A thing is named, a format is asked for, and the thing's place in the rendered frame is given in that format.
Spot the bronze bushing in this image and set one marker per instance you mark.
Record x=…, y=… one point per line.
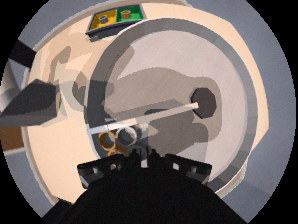
x=102, y=140
x=118, y=148
x=126, y=14

